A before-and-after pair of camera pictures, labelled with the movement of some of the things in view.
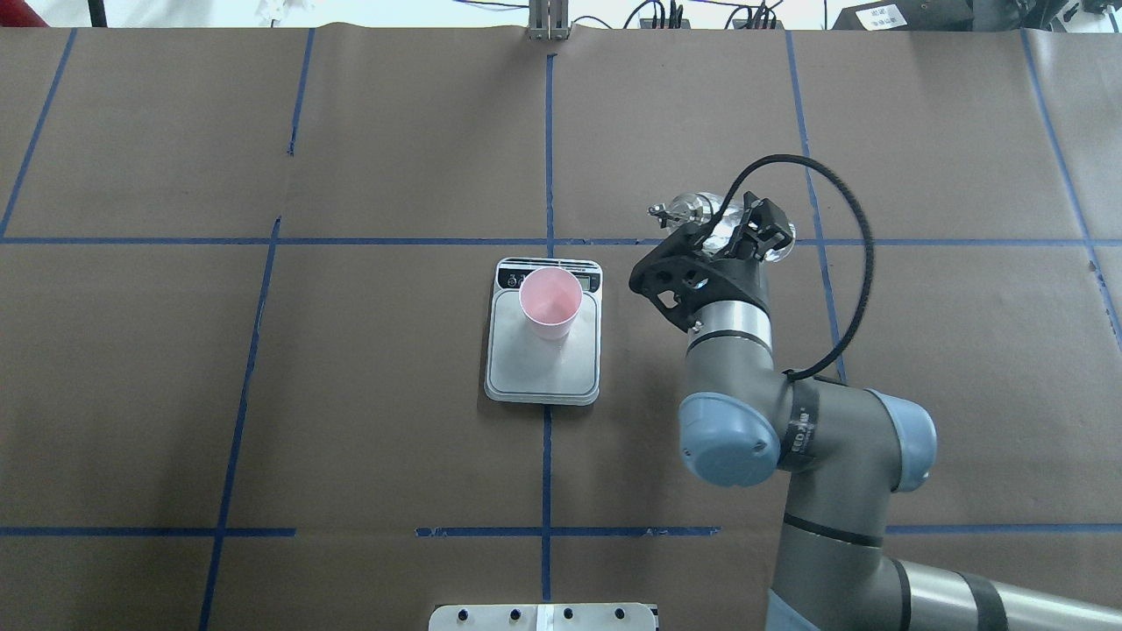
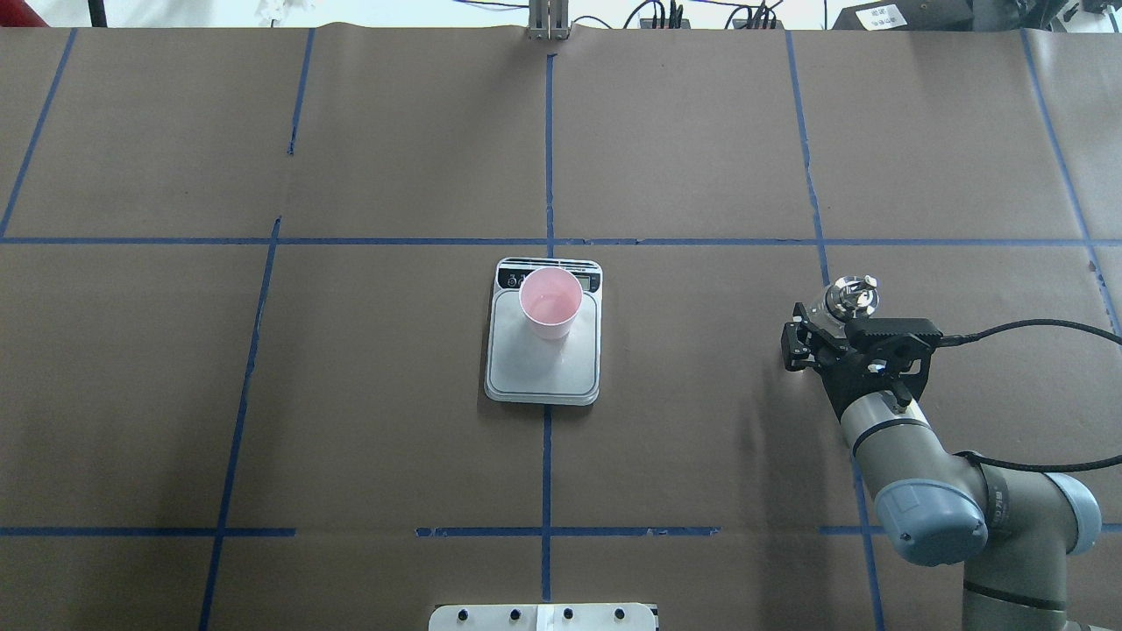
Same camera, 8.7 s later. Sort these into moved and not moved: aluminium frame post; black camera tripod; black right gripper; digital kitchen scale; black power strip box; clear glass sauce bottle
Moved: clear glass sauce bottle; black right gripper
Not moved: aluminium frame post; black power strip box; digital kitchen scale; black camera tripod
